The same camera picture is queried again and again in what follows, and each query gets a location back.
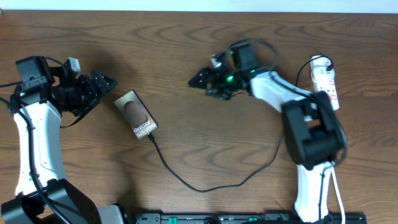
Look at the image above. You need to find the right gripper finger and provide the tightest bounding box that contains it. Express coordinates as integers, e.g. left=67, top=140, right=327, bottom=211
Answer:
left=205, top=88, right=231, bottom=100
left=188, top=67, right=213, bottom=89

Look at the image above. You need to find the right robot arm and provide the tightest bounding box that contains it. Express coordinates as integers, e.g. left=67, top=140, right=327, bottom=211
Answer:
left=188, top=39, right=347, bottom=223

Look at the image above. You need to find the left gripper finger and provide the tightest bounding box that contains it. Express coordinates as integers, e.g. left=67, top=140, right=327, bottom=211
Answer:
left=72, top=99, right=100, bottom=117
left=90, top=70, right=118, bottom=96

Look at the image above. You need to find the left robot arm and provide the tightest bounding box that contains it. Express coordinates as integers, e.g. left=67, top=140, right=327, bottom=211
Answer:
left=1, top=56, right=132, bottom=223

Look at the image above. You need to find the black USB charging cable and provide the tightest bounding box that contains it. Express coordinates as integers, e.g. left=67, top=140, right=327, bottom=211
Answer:
left=147, top=55, right=335, bottom=194

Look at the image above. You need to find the white power strip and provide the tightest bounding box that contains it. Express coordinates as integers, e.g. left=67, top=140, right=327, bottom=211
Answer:
left=310, top=55, right=340, bottom=111

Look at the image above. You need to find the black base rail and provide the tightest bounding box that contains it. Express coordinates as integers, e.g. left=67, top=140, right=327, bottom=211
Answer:
left=133, top=212, right=368, bottom=224

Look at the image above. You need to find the white power strip cord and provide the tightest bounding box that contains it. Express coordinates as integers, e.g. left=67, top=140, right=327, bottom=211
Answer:
left=329, top=166, right=346, bottom=224

